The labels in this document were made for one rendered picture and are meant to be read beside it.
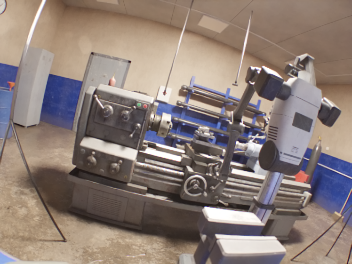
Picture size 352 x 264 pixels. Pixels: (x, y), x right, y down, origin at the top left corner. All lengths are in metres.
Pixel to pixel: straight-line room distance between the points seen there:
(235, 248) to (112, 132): 1.58
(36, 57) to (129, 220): 3.98
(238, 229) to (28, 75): 4.82
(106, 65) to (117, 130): 3.55
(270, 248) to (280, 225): 2.40
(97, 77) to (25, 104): 1.96
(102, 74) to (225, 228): 4.96
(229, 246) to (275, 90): 0.71
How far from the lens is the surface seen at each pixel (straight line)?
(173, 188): 2.00
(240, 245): 0.41
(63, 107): 5.60
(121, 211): 2.05
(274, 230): 2.82
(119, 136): 1.81
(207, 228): 0.46
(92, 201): 2.07
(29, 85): 4.87
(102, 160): 1.76
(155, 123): 1.95
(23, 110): 4.97
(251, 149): 2.31
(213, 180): 1.86
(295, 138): 1.01
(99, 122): 1.82
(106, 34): 5.48
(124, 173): 1.76
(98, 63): 5.27
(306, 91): 1.04
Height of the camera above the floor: 1.30
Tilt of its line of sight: 7 degrees down
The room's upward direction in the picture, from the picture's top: 16 degrees clockwise
